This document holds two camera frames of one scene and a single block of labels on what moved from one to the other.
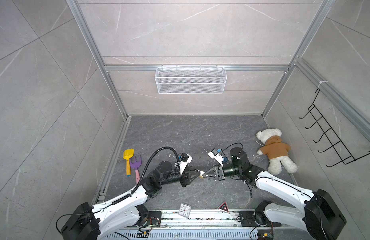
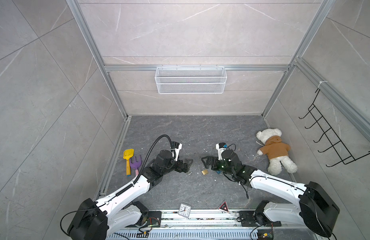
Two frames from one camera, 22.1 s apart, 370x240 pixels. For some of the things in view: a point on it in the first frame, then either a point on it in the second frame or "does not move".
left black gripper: (188, 179) → (180, 168)
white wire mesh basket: (191, 80) does not move
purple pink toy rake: (135, 165) does not move
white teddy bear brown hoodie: (276, 151) does not move
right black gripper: (221, 176) → (215, 160)
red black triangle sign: (224, 207) does not move
